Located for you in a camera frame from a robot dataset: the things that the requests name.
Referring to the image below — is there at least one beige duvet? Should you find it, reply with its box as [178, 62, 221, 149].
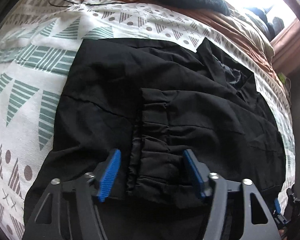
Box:
[225, 3, 276, 63]

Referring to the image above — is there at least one dark clothes pile by window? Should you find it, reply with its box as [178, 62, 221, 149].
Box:
[248, 8, 285, 41]

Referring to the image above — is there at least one patterned white bed cover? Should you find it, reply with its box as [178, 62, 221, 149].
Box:
[0, 0, 295, 239]

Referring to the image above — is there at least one right pink curtain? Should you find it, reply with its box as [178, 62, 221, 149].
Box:
[270, 18, 300, 76]

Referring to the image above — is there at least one black button shirt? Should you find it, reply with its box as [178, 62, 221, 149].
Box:
[24, 38, 286, 239]

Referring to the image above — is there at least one white bedside table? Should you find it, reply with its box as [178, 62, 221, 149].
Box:
[277, 73, 291, 93]

